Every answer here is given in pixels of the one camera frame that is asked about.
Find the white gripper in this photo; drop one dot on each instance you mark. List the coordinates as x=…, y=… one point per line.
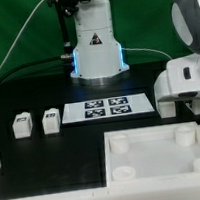
x=179, y=81

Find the white marker plate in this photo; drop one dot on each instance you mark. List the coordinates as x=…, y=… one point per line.
x=106, y=108

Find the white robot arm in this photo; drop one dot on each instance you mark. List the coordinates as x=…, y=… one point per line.
x=98, y=57

